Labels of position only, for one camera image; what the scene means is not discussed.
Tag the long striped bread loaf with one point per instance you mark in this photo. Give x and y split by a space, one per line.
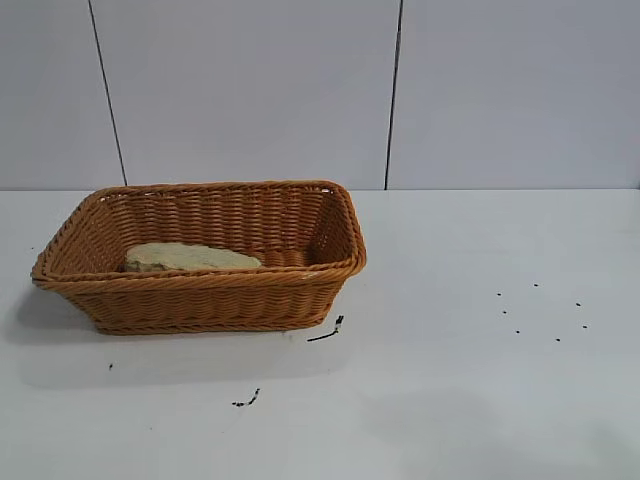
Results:
190 257

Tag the brown woven wicker basket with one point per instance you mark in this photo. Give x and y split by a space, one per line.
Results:
200 300

